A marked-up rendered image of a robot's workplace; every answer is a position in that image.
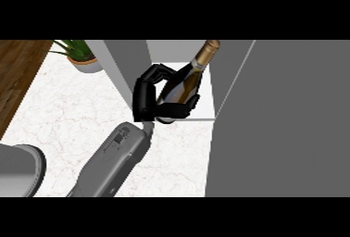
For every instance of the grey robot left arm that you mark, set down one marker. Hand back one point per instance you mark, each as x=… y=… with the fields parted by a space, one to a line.
x=114 y=160

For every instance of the white open cabinet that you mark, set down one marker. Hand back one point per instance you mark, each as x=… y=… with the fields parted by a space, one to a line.
x=124 y=61

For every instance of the dark wine bottle gold neck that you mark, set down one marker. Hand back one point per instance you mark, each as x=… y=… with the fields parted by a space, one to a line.
x=185 y=86

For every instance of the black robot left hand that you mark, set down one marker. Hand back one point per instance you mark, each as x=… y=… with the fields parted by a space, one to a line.
x=143 y=98

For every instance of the pale grey rounded appliance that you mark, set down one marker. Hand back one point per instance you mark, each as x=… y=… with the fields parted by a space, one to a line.
x=18 y=172

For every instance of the dark grey cabinet door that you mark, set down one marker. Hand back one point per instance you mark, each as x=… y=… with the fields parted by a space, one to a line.
x=282 y=123

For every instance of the green plant in grey pot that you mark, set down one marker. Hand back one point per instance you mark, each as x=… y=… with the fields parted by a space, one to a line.
x=86 y=64

